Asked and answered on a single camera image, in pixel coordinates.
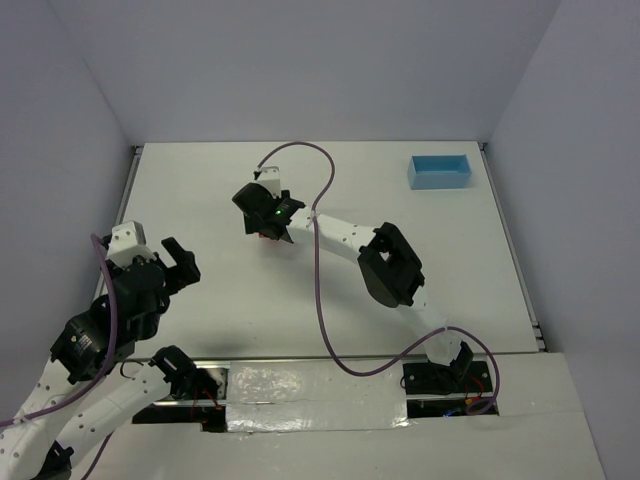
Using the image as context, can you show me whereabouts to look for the blue plastic bin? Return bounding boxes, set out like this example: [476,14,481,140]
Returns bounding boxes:
[407,154,472,190]

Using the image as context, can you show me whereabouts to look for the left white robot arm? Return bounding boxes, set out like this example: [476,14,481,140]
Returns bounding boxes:
[1,234,201,479]

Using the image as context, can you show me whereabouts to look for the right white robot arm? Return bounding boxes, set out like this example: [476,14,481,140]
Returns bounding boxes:
[232,182,473,395]

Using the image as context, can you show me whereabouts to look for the silver tape sheet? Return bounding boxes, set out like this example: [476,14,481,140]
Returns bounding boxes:
[225,360,410,433]

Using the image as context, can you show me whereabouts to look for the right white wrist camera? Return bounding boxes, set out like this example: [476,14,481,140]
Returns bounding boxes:
[254,166,281,198]

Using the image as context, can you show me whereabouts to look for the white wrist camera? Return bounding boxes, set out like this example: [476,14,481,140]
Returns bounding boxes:
[254,166,281,198]
[106,221,155,269]

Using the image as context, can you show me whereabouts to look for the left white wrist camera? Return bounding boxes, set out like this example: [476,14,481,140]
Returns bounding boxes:
[106,221,155,269]

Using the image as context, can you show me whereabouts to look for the left aluminium table rail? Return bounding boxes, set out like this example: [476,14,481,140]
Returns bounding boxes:
[79,144,144,360]

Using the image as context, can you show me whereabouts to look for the aluminium table rail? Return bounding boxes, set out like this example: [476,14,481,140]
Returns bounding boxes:
[79,144,144,360]
[478,142,548,352]

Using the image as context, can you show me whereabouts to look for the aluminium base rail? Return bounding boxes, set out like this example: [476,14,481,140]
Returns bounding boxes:
[133,360,497,434]

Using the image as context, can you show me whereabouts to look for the right aluminium table rail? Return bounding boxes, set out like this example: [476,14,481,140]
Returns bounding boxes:
[478,142,548,352]

